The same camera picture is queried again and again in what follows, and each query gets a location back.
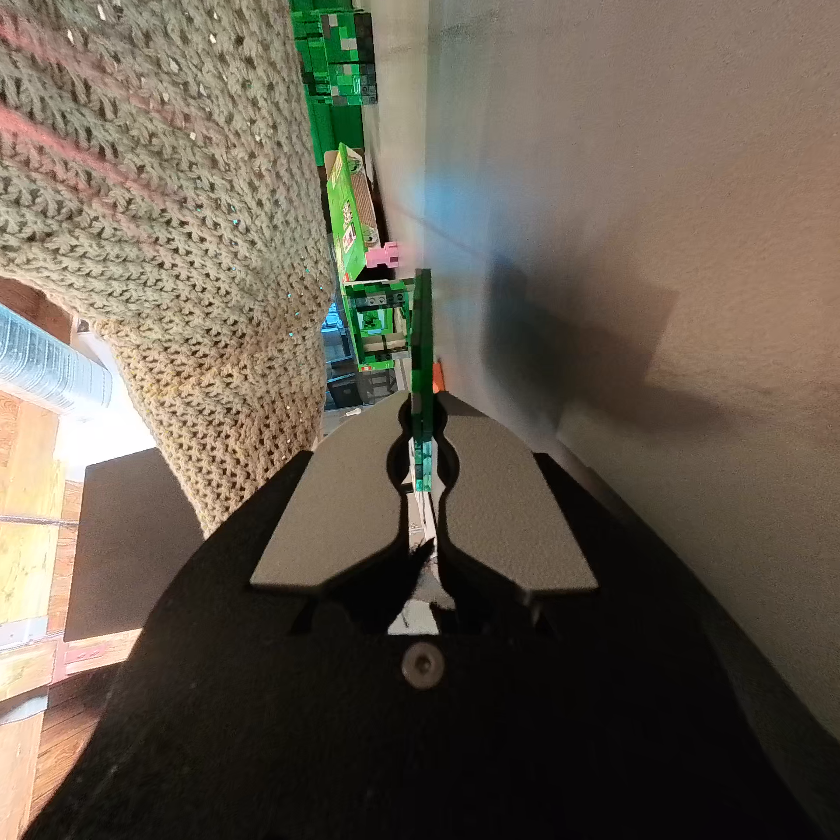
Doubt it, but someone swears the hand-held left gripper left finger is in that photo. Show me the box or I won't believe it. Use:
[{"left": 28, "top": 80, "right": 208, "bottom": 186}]
[{"left": 249, "top": 390, "right": 412, "bottom": 599}]

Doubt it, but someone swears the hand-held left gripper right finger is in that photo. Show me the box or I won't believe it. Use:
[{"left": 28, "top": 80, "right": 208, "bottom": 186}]
[{"left": 436, "top": 390, "right": 600, "bottom": 602}]

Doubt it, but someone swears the green lego plate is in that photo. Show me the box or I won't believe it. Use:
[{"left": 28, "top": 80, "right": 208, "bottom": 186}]
[{"left": 407, "top": 268, "right": 437, "bottom": 494}]

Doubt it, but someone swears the person's right forearm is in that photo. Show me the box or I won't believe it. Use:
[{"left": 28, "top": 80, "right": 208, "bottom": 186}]
[{"left": 0, "top": 0, "right": 337, "bottom": 538}]

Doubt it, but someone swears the green lego creeper build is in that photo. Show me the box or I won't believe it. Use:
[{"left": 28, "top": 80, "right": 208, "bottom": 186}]
[{"left": 341, "top": 277, "right": 418, "bottom": 372}]

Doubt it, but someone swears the green lego box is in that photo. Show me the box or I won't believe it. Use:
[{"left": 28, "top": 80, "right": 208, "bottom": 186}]
[{"left": 325, "top": 142, "right": 389, "bottom": 284}]

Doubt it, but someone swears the large lego creeper figure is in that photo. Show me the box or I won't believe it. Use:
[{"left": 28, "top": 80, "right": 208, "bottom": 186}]
[{"left": 289, "top": 0, "right": 382, "bottom": 107}]

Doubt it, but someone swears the black storage bin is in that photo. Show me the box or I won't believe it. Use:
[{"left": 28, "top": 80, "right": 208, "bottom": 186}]
[{"left": 325, "top": 373, "right": 370, "bottom": 412}]

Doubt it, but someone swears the black flat panel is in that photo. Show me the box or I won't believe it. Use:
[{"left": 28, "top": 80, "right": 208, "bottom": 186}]
[{"left": 63, "top": 448, "right": 206, "bottom": 644}]

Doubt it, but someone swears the red metal bracket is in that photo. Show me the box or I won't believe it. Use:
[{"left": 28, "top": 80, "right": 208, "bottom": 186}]
[{"left": 55, "top": 639, "right": 110, "bottom": 681}]

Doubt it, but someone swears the silver ventilation duct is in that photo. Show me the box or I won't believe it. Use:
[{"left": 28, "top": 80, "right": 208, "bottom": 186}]
[{"left": 0, "top": 304, "right": 114, "bottom": 416}]

